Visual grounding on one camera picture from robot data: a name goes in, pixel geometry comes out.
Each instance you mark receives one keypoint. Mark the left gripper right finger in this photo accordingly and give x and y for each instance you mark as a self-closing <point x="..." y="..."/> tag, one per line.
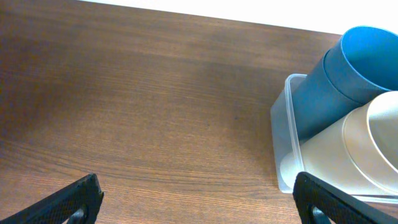
<point x="320" y="202"/>

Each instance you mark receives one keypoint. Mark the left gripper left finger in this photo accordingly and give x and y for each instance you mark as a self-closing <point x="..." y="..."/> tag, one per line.
<point x="78" y="202"/>

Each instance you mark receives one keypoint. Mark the cream cup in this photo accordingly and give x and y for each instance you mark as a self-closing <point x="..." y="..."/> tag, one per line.
<point x="325" y="156"/>
<point x="370" y="135"/>

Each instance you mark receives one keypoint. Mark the blue cup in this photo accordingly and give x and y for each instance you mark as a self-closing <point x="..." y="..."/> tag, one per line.
<point x="318" y="104"/>
<point x="363" y="63"/>

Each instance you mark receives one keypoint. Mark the clear plastic storage container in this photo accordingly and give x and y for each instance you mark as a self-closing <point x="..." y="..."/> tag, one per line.
<point x="285" y="137"/>

